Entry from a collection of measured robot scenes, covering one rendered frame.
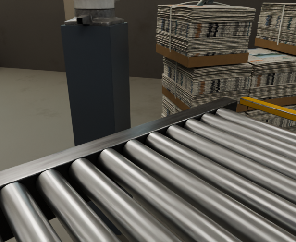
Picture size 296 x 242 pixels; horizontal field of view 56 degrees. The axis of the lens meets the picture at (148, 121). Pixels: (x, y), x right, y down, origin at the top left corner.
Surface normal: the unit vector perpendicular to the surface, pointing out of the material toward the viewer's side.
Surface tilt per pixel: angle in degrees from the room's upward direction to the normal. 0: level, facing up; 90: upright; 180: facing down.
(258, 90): 90
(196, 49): 90
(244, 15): 90
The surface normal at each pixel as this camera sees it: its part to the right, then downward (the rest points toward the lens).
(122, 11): -0.27, 0.39
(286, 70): 0.31, 0.38
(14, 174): 0.00, -0.91
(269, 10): -0.96, 0.11
